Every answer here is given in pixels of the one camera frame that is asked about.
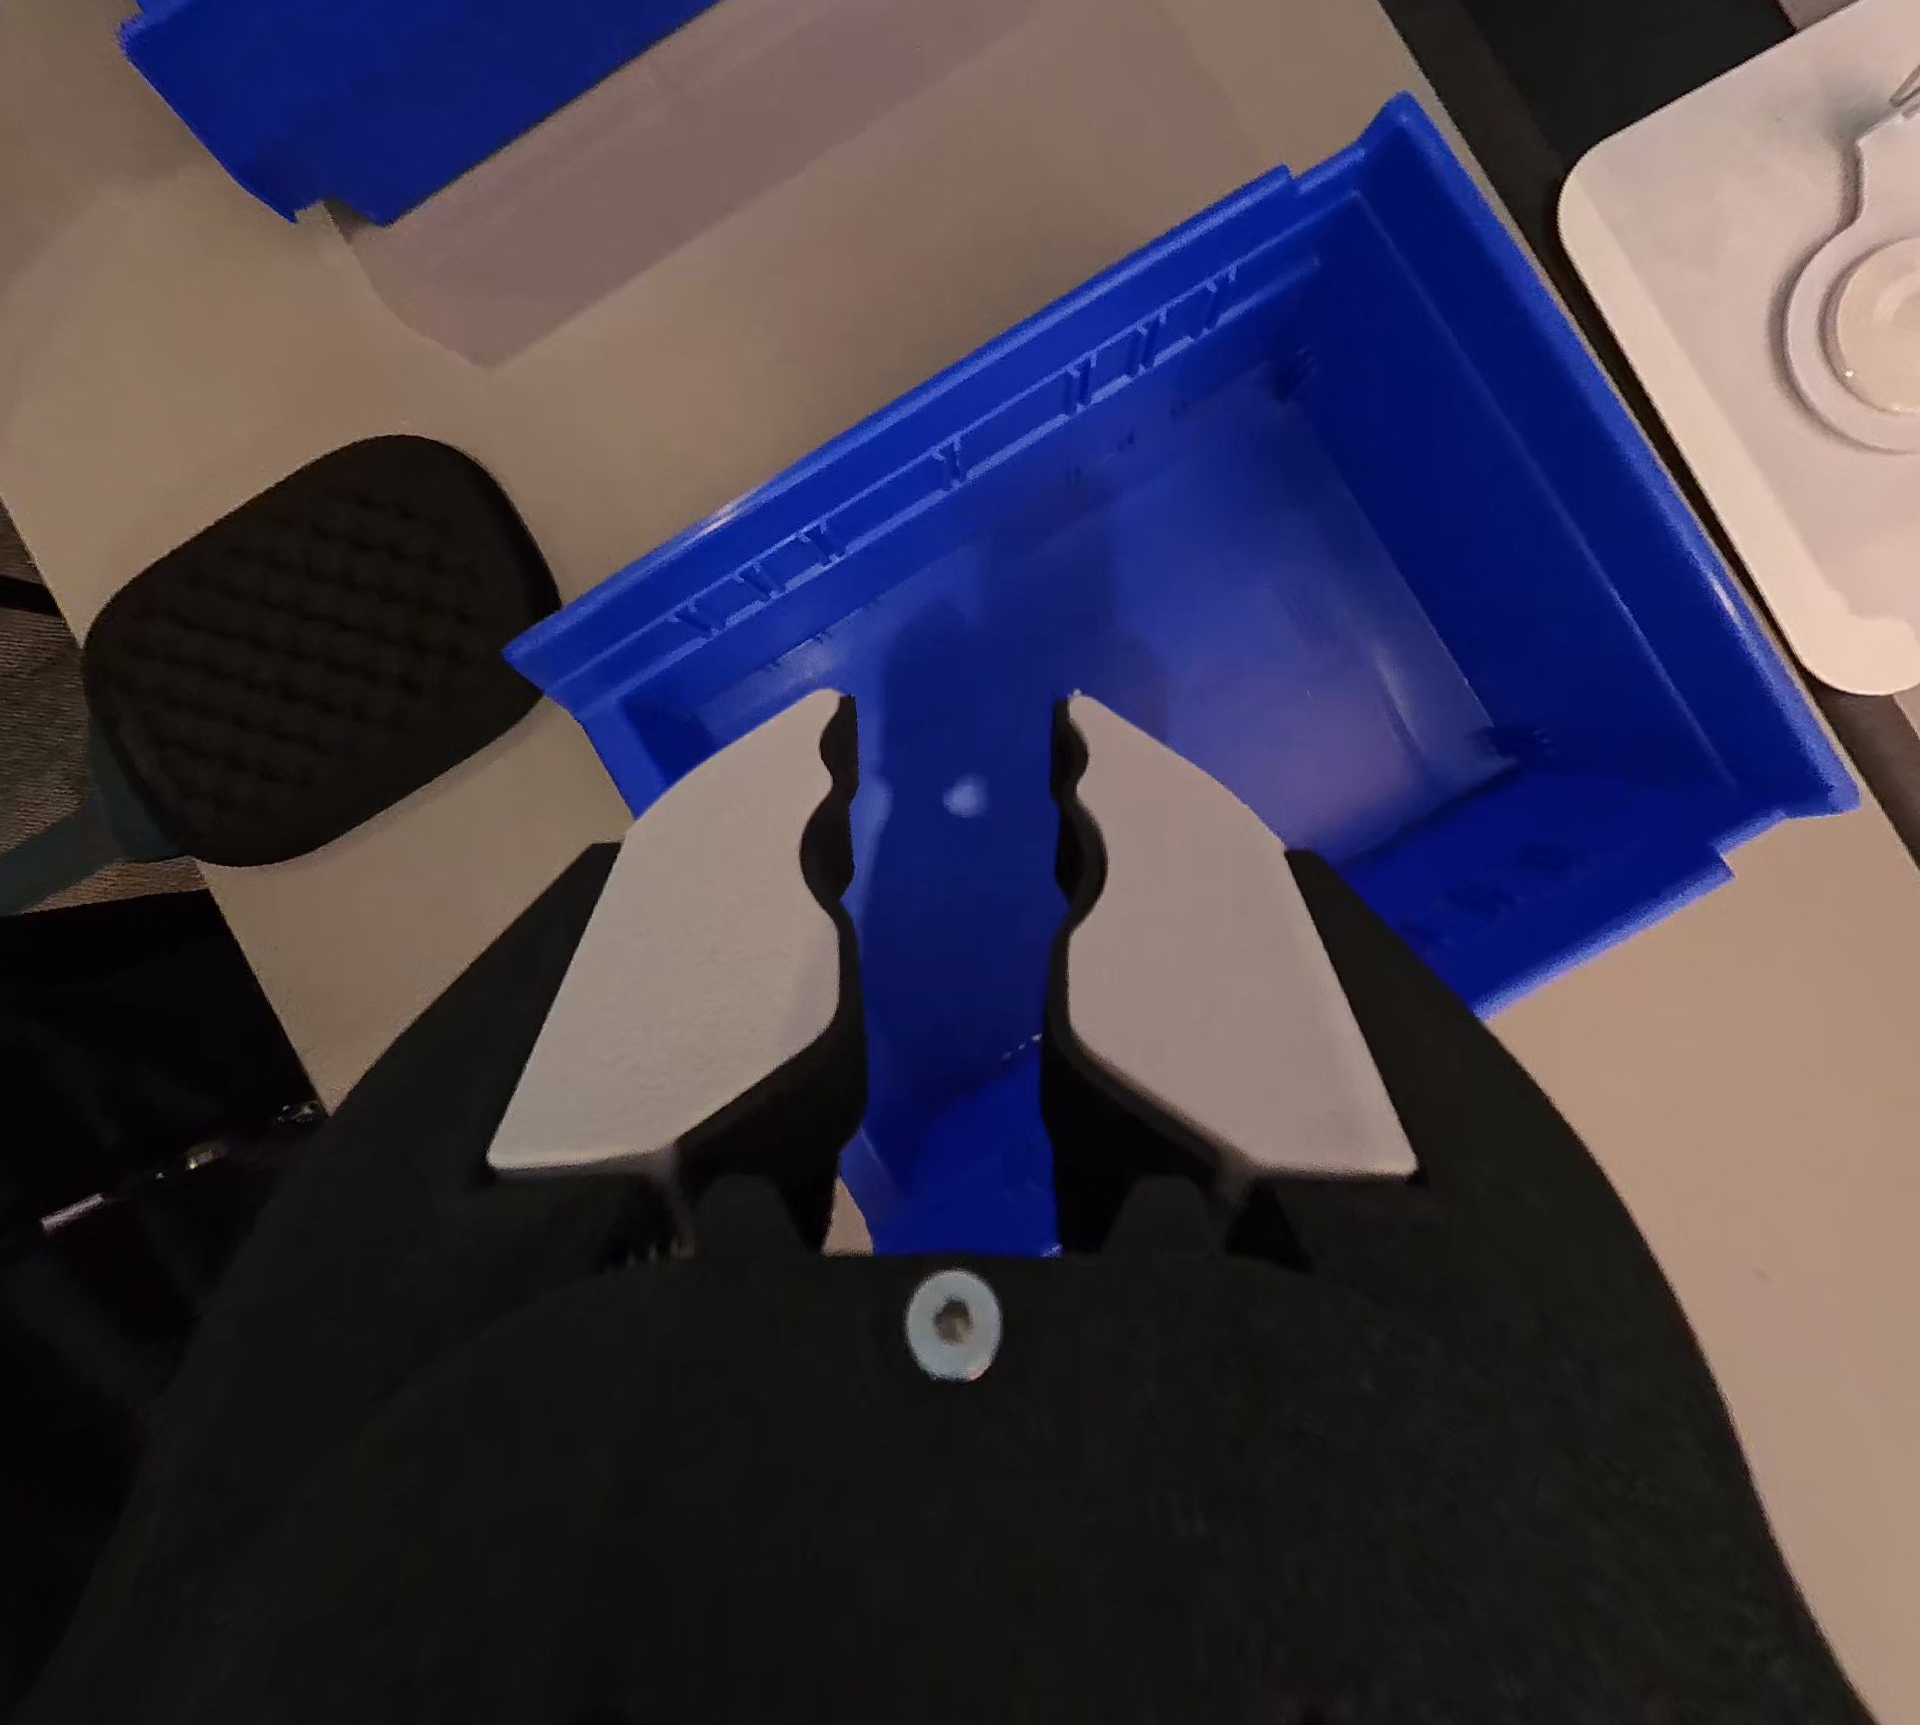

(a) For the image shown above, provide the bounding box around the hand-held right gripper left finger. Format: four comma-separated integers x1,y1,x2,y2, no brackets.
487,690,873,1254

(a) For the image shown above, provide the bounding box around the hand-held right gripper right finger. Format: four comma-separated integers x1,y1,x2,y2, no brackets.
1043,693,1421,1254

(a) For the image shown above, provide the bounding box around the blue plastic bin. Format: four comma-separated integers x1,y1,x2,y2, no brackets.
502,91,1862,1258
22,0,937,226

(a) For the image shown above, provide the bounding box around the black chair armrest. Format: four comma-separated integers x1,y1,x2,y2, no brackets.
83,435,564,868

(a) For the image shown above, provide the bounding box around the person's black clothing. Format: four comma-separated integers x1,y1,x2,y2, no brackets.
0,901,324,1502

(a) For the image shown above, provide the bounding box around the white document stand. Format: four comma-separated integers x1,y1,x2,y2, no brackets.
1557,0,1920,694

